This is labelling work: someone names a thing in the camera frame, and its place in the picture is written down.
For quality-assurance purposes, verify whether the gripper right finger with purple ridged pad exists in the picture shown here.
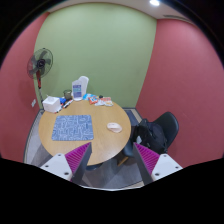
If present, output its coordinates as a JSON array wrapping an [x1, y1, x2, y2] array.
[[132, 142, 184, 186]]

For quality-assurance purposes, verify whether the red white snack packet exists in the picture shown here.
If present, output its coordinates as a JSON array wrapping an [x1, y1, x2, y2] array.
[[88, 96, 99, 104]]

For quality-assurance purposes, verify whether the white computer mouse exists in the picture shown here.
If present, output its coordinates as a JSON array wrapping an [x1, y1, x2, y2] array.
[[107, 122, 122, 133]]

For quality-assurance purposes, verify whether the blue small packet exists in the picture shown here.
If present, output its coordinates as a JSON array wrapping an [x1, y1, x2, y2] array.
[[83, 94, 91, 100]]

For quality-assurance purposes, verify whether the blue patterned mouse pad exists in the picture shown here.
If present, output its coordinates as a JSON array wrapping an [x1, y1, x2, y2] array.
[[51, 115, 94, 141]]

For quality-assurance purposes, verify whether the white tissue box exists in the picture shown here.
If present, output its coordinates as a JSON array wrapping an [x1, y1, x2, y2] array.
[[43, 96, 61, 113]]

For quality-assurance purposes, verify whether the red white marker pen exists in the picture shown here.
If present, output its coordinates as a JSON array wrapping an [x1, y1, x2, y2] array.
[[62, 100, 73, 109]]

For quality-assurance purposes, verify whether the white plastic jug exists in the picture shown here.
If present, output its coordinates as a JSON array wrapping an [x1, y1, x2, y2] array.
[[72, 76, 89, 101]]

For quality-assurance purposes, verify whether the round wooden table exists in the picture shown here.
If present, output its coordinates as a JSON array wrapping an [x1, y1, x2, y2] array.
[[39, 100, 131, 166]]

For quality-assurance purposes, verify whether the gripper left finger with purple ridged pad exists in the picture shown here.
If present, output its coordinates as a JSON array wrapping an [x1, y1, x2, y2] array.
[[39, 141, 93, 186]]

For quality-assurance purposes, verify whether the black backpack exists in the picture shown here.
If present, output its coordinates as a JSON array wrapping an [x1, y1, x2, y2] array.
[[133, 119, 167, 154]]

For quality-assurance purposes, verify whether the white wall socket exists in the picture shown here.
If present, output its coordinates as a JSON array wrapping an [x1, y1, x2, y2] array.
[[31, 99, 36, 107]]

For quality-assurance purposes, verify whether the black chair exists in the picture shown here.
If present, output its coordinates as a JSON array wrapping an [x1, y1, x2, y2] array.
[[118, 112, 179, 166]]

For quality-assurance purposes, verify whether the ceiling light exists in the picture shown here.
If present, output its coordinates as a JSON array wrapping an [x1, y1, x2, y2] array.
[[149, 0, 160, 6]]

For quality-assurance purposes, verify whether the dark glass cup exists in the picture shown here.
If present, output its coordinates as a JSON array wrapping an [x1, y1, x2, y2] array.
[[63, 90, 72, 101]]

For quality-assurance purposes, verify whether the orange snack packet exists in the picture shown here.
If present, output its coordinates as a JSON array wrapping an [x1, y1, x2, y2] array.
[[101, 97, 113, 106]]

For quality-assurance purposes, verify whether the black standing fan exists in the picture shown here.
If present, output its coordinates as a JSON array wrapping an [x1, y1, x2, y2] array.
[[27, 48, 53, 100]]

